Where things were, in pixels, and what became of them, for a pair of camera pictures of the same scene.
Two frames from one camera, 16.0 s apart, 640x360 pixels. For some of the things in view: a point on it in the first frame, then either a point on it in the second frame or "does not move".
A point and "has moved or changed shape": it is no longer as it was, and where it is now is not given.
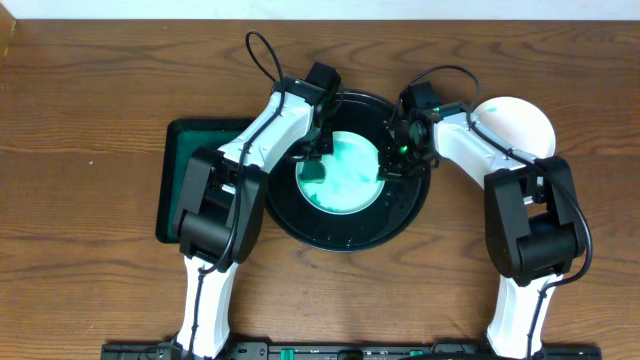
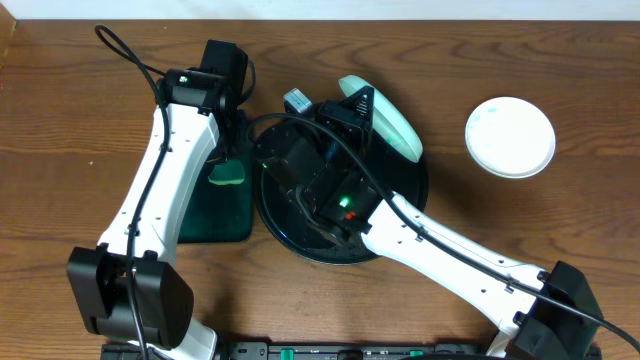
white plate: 518,123 does not move
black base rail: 342,351 does not move
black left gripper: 310,151 → 228,151
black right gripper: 389,169 → 342,118
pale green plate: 351,182 has moved or changed shape
